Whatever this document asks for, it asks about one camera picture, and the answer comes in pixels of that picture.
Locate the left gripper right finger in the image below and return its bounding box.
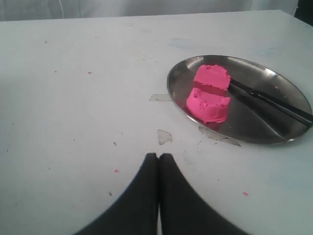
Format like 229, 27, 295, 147
158, 153, 247, 235

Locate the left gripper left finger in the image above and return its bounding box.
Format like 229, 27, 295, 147
77, 153, 158, 235

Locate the black knife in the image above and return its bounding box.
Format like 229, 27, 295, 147
230, 79, 313, 127

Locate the pink dough piece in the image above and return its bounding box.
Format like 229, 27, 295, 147
194, 65, 231, 91

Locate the round stainless steel plate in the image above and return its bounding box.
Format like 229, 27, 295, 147
167, 55, 313, 144

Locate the white backdrop curtain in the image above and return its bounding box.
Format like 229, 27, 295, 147
0, 0, 313, 21

